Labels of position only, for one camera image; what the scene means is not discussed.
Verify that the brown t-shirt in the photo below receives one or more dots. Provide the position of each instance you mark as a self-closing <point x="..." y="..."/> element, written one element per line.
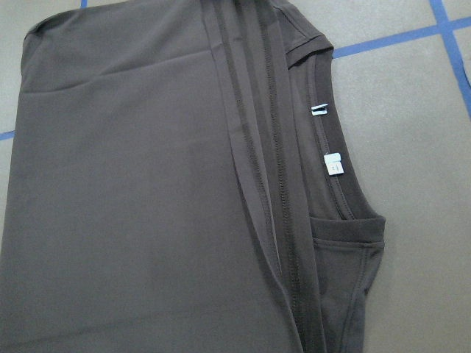
<point x="179" y="182"/>

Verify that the blue tape line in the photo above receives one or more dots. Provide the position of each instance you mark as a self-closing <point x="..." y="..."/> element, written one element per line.
<point x="397" y="36"/>
<point x="459" y="57"/>

